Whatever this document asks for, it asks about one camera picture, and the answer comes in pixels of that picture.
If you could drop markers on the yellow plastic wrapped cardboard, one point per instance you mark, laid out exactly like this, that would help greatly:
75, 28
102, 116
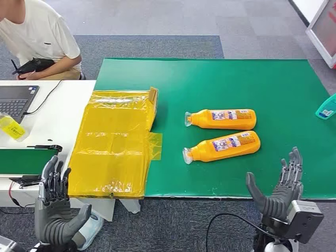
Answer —
110, 146

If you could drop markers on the white framed red board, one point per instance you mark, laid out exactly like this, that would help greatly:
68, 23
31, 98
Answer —
325, 31

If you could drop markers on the green conveyor belt panel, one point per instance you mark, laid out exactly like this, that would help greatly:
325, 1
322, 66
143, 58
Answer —
26, 161

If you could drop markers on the black clamp plate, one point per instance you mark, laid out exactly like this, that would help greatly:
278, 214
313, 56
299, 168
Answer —
26, 179

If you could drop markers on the teal plastic bottle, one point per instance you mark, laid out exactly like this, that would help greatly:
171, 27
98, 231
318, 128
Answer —
328, 107

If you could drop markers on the white desk leg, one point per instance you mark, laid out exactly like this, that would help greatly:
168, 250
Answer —
105, 208

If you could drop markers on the person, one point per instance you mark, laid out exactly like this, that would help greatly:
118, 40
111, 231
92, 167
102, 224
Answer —
39, 31

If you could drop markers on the grey laptop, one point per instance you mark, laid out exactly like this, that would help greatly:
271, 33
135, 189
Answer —
16, 101

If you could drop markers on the black conveyor bracket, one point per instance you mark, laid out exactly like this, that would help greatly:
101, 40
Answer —
50, 147

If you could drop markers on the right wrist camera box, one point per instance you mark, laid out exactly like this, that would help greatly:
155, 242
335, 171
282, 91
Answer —
304, 219

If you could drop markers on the small yellow liquid bottle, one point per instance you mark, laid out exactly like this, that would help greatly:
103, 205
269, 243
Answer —
13, 130

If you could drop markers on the green table mat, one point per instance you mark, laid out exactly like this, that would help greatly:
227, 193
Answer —
262, 87

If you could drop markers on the person's forearm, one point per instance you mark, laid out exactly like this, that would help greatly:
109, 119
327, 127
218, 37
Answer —
57, 69

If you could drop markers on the black handheld controller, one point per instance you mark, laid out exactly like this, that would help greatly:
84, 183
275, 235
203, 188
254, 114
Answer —
36, 64

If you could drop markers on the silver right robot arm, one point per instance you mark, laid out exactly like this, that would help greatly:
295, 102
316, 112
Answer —
275, 247

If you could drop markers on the orange bottle with clear cap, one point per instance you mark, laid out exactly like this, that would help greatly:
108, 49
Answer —
236, 146
204, 120

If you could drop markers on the white table foot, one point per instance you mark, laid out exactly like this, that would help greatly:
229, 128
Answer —
131, 205

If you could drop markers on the person's hand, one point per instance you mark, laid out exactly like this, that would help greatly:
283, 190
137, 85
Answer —
25, 76

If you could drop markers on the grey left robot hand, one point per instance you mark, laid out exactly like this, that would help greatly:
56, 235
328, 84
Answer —
52, 219

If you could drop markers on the white shoe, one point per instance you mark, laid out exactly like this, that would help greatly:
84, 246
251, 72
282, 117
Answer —
91, 229

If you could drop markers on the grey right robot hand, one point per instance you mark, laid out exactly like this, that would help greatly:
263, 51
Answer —
278, 201

